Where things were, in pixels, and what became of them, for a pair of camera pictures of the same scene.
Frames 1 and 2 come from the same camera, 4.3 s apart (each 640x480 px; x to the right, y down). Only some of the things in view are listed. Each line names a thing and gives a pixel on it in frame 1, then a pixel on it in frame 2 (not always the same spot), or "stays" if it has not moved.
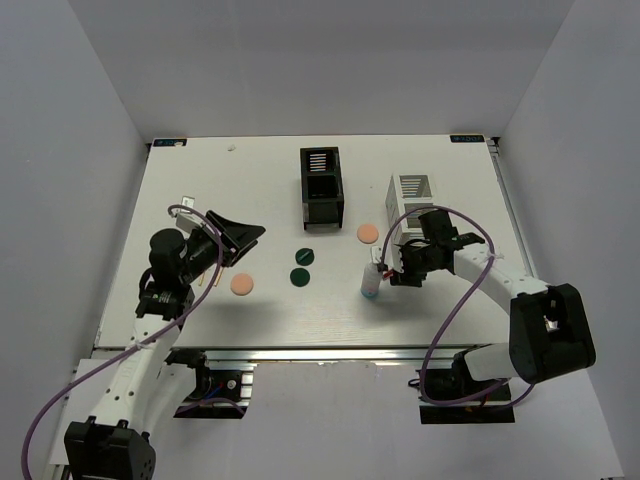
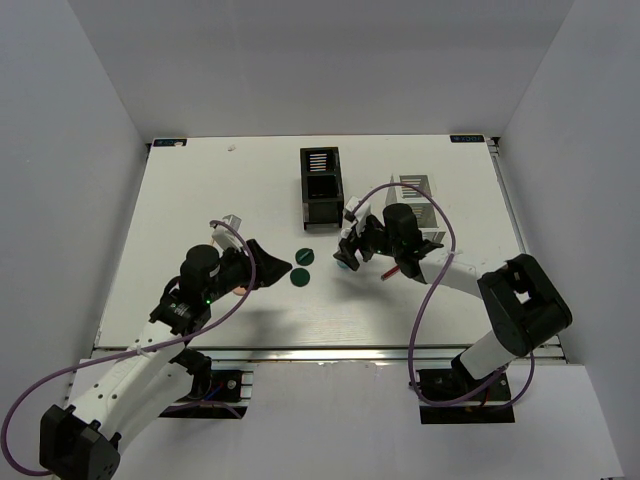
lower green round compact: (300, 277) stays
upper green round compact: (304, 256) stays
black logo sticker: (467, 138) stays
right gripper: (407, 278) -> (359, 242)
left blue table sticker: (169, 142) stays
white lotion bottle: (371, 274) -> (343, 265)
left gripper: (239, 234) -> (269, 268)
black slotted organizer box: (322, 188) stays
